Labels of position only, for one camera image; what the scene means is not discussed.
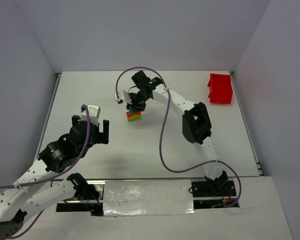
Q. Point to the orange arch wood block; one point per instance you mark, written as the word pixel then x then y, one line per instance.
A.
pixel 133 114

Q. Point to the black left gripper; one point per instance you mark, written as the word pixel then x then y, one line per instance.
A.
pixel 94 135

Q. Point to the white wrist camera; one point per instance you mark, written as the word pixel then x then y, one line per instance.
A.
pixel 93 111
pixel 122 96

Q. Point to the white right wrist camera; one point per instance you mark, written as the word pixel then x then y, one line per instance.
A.
pixel 122 96

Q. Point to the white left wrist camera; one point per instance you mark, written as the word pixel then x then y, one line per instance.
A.
pixel 93 111

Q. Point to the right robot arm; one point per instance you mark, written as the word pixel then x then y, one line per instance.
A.
pixel 195 121

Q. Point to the yellow long wood block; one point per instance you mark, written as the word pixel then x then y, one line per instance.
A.
pixel 133 117

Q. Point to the silver tape sheet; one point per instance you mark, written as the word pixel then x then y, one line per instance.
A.
pixel 147 198

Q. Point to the red plastic bin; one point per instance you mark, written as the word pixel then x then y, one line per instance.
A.
pixel 220 89

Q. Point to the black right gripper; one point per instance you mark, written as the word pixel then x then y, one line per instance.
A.
pixel 136 104

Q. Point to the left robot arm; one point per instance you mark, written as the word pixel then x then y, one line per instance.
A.
pixel 22 200

